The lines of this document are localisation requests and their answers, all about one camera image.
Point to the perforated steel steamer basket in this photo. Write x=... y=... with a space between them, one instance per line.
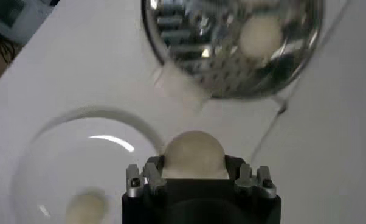
x=201 y=36

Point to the white steamed baozi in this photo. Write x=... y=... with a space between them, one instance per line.
x=195 y=155
x=260 y=36
x=85 y=210

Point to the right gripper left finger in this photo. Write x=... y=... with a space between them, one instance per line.
x=136 y=185

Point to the white round plate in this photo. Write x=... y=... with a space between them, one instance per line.
x=79 y=164

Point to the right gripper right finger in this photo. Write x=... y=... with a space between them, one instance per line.
x=247 y=182

